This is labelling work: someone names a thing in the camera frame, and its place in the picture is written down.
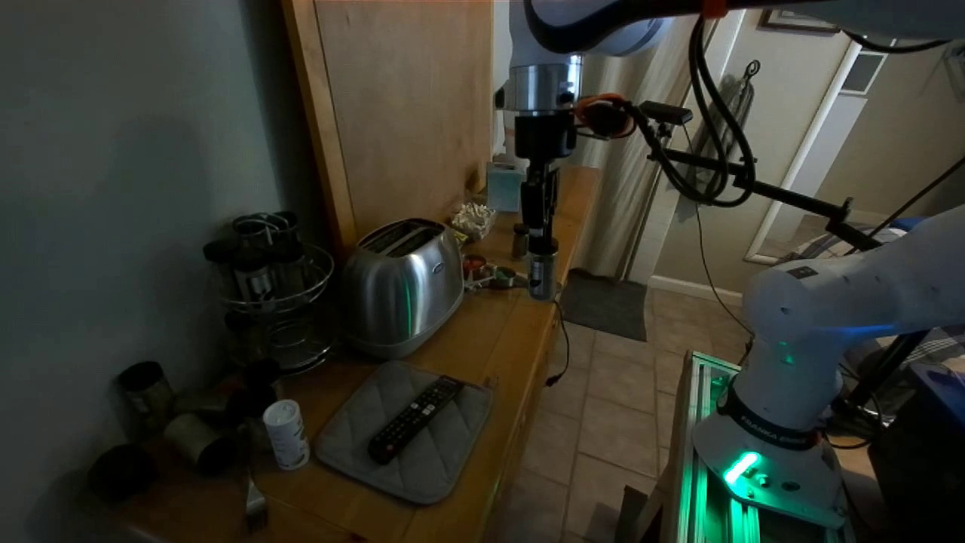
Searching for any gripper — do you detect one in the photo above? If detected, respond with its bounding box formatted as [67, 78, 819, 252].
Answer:
[514, 111, 578, 255]

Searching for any spice bottle with silver label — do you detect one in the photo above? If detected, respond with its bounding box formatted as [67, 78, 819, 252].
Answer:
[527, 237, 559, 302]

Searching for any dark-capped spice bottle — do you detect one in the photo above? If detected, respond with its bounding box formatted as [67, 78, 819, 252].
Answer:
[203, 239, 237, 302]
[271, 240, 307, 293]
[232, 247, 275, 307]

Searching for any white spice shaker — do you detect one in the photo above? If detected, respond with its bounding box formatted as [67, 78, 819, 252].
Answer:
[262, 399, 311, 471]

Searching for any blue tissue box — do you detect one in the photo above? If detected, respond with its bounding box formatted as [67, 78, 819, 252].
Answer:
[486, 161, 525, 214]

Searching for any basket of small white items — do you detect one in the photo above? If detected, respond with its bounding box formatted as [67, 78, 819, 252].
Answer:
[450, 201, 499, 241]

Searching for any bunch of measuring cups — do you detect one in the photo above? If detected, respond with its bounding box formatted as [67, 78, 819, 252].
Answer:
[461, 253, 529, 293]

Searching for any beige curtain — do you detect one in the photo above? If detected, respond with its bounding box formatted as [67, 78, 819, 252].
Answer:
[571, 14, 726, 281]

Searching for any dark door mat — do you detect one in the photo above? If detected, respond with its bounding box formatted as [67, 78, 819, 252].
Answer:
[559, 269, 648, 342]

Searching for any silver toaster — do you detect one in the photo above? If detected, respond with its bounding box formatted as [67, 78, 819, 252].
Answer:
[342, 218, 466, 360]

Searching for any black remote control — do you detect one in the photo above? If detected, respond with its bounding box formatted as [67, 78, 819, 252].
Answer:
[366, 375, 465, 465]

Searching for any grey quilted pot holder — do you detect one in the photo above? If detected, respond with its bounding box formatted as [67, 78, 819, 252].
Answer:
[314, 360, 495, 505]

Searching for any framed picture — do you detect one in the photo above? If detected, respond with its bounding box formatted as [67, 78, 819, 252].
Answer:
[757, 8, 842, 36]

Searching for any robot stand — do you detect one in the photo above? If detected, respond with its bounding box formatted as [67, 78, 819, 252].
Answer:
[662, 350, 857, 543]

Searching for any black cable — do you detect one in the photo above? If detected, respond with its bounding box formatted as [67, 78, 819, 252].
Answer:
[544, 298, 571, 388]

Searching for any camera on mount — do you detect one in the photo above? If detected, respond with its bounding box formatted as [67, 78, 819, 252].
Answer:
[638, 100, 884, 253]

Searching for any circular wire spice rack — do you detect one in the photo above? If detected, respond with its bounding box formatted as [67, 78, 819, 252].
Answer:
[204, 211, 337, 376]

